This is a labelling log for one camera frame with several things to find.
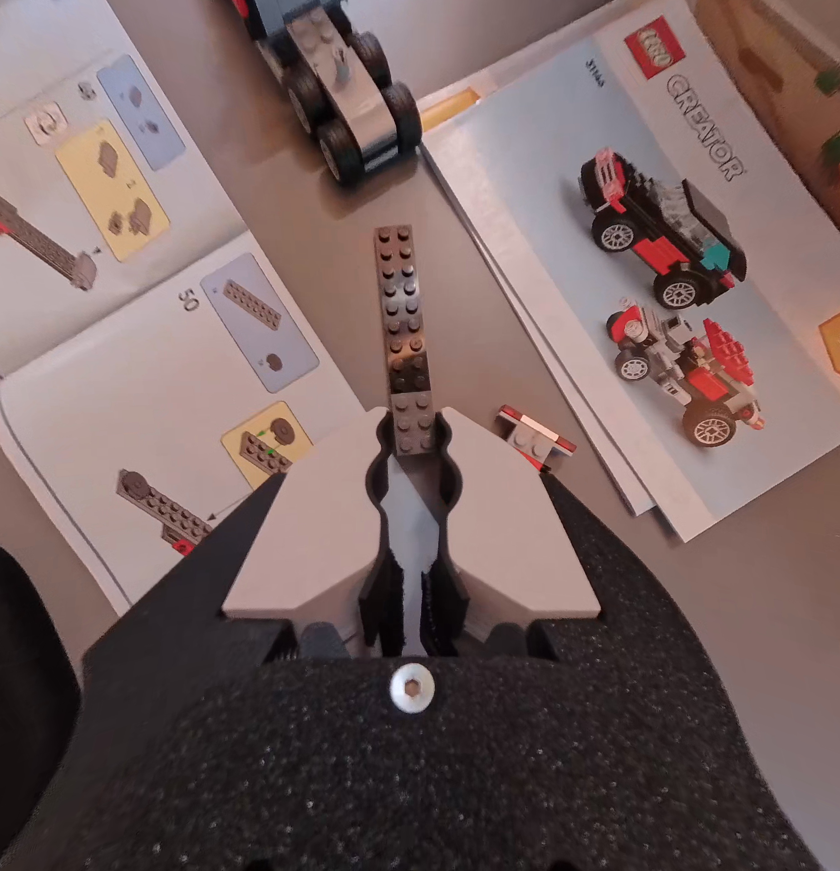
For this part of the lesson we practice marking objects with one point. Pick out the open lego instruction booklet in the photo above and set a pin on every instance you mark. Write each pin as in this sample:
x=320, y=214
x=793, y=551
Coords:
x=120, y=374

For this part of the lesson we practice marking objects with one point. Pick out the lego set box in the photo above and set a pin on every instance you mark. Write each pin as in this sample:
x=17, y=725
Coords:
x=787, y=81

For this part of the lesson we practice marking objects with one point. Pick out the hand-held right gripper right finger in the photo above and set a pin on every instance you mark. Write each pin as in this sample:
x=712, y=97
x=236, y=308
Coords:
x=515, y=544

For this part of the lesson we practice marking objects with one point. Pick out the long black lego plate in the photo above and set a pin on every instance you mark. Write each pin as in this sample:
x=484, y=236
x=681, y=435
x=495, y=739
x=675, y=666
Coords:
x=399, y=306

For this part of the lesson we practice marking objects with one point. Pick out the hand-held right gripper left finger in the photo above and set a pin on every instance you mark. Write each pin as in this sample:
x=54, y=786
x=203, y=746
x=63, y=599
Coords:
x=311, y=544

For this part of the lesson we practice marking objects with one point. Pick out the car cover instruction booklet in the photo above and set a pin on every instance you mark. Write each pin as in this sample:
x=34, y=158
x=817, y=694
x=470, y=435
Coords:
x=529, y=204

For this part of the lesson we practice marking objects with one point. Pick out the black quilted wrist pad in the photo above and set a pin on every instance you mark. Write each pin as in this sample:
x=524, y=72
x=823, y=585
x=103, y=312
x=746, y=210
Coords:
x=18, y=714

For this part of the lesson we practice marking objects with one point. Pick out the black red lego truck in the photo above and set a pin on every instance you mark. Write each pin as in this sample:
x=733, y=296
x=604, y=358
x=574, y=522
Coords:
x=352, y=88

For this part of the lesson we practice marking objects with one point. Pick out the grey red lego assembly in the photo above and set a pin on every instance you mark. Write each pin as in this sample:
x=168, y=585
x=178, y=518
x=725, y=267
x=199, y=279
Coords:
x=535, y=435

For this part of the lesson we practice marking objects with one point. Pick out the yellow mark instruction booklet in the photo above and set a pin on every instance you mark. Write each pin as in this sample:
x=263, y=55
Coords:
x=447, y=109

